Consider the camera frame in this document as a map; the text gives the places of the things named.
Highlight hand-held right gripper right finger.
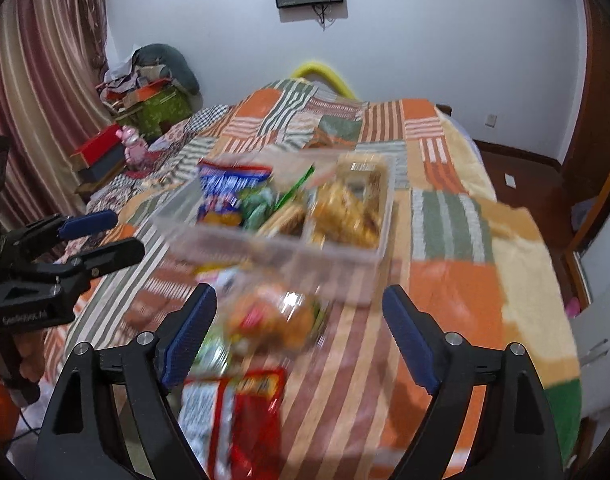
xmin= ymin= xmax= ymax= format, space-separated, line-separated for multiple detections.
xmin=382 ymin=284 xmax=566 ymax=480

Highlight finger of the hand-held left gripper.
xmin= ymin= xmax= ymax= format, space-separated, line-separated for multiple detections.
xmin=12 ymin=237 xmax=147 ymax=293
xmin=0 ymin=210 xmax=119 ymax=261

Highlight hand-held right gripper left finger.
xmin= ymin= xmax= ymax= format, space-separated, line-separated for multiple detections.
xmin=38 ymin=282 xmax=218 ymax=480

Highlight clear bag of orange snacks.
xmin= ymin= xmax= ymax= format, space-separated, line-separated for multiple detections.
xmin=221 ymin=281 xmax=332 ymax=357

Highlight clear plastic container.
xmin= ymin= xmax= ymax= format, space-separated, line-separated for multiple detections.
xmin=152 ymin=151 xmax=399 ymax=307

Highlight clear bag of fried snacks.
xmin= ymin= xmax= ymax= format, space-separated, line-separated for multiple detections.
xmin=306 ymin=182 xmax=387 ymax=249

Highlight blue snack packet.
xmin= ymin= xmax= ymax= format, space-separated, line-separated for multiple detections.
xmin=197 ymin=157 xmax=274 ymax=229

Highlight green candy packet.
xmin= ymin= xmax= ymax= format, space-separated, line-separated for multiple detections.
xmin=239 ymin=164 xmax=317 ymax=232

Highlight clear bag of brown snacks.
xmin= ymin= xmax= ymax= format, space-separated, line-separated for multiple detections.
xmin=256 ymin=204 xmax=307 ymax=239

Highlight person's left hand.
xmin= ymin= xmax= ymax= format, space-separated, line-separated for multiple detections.
xmin=14 ymin=329 xmax=49 ymax=385

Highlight green jelly cup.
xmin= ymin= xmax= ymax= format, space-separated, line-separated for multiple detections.
xmin=194 ymin=334 xmax=232 ymax=377

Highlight dark grey box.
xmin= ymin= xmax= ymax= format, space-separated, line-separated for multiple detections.
xmin=78 ymin=147 xmax=129 ymax=184

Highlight orange green striped blanket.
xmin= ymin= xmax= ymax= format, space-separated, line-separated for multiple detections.
xmin=44 ymin=77 xmax=584 ymax=480

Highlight red box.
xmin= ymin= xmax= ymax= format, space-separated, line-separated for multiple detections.
xmin=69 ymin=125 xmax=124 ymax=167

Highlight pink rabbit toy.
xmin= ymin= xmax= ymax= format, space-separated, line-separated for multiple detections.
xmin=116 ymin=126 xmax=150 ymax=167

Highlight red snack packet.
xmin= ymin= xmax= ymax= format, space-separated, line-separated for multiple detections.
xmin=176 ymin=366 xmax=289 ymax=480

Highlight patchwork quilt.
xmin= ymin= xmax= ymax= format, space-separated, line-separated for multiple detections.
xmin=74 ymin=104 xmax=232 ymax=223

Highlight pile of clothes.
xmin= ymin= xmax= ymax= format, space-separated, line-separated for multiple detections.
xmin=97 ymin=56 xmax=175 ymax=107

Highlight striped brown curtain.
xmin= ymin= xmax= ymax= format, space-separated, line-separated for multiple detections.
xmin=0 ymin=0 xmax=112 ymax=223

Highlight grey pillow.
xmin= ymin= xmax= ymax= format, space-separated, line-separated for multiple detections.
xmin=134 ymin=43 xmax=202 ymax=96

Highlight white heart-print sliding door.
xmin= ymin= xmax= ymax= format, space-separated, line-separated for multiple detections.
xmin=567 ymin=230 xmax=610 ymax=416

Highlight yellow curved tube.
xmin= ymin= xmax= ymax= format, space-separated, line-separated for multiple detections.
xmin=290 ymin=59 xmax=359 ymax=99

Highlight wooden wardrobe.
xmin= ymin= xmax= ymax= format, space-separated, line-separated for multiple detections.
xmin=559 ymin=0 xmax=610 ymax=263

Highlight black cable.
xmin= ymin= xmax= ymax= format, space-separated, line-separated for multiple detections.
xmin=311 ymin=4 xmax=337 ymax=29

